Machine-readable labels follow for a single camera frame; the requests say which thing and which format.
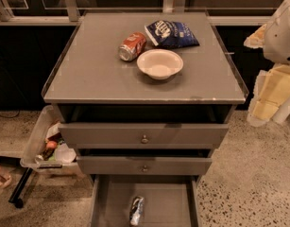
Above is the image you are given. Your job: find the white paper bowl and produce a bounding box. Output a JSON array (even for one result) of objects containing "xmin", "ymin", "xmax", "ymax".
[{"xmin": 137, "ymin": 49, "xmax": 183, "ymax": 80}]

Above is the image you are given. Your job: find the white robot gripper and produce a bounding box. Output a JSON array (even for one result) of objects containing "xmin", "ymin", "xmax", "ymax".
[{"xmin": 244, "ymin": 0, "xmax": 290, "ymax": 127}]

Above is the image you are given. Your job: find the red soda can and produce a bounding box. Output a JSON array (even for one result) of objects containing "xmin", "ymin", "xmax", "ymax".
[{"xmin": 118, "ymin": 32, "xmax": 146, "ymax": 61}]

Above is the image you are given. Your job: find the black wheeled stand leg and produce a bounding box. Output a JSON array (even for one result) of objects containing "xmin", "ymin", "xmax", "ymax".
[{"xmin": 9, "ymin": 167, "xmax": 33, "ymax": 209}]

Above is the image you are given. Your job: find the grey drawer cabinet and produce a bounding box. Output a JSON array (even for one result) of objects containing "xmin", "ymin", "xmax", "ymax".
[{"xmin": 41, "ymin": 11, "xmax": 249, "ymax": 227}]

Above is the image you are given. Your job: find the silver blue redbull can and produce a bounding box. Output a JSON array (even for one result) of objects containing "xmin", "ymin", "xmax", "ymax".
[{"xmin": 129, "ymin": 196, "xmax": 145, "ymax": 227}]

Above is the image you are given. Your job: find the blue chip bag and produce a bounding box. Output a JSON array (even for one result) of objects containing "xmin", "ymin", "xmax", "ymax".
[{"xmin": 145, "ymin": 20, "xmax": 199, "ymax": 48}]

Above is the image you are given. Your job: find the grey top drawer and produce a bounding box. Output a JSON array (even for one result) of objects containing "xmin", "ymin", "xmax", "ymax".
[{"xmin": 58, "ymin": 104, "xmax": 233, "ymax": 149}]

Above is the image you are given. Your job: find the grey middle drawer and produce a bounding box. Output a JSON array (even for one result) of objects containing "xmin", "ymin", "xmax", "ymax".
[{"xmin": 77, "ymin": 149, "xmax": 212, "ymax": 175}]

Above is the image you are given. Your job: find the white cup in bin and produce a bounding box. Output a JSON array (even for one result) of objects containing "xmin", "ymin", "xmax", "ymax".
[{"xmin": 54, "ymin": 144, "xmax": 77, "ymax": 164}]

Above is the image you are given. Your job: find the white pillar leg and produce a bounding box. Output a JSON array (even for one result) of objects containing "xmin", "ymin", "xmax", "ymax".
[{"xmin": 272, "ymin": 97, "xmax": 290, "ymax": 124}]

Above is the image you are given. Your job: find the grey drawer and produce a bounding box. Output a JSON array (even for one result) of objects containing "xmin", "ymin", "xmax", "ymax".
[
  {"xmin": 88, "ymin": 175, "xmax": 203, "ymax": 227},
  {"xmin": 58, "ymin": 104, "xmax": 233, "ymax": 149},
  {"xmin": 77, "ymin": 149, "xmax": 212, "ymax": 175}
]

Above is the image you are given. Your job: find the grey bottom drawer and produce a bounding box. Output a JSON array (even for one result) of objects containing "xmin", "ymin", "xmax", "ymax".
[{"xmin": 88, "ymin": 175, "xmax": 203, "ymax": 227}]

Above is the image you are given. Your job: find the red apple in bin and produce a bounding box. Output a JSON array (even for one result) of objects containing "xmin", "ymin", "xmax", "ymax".
[{"xmin": 46, "ymin": 141, "xmax": 58, "ymax": 149}]

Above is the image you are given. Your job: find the clear plastic bin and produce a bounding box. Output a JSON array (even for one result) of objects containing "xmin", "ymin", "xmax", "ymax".
[{"xmin": 20, "ymin": 106, "xmax": 82, "ymax": 176}]

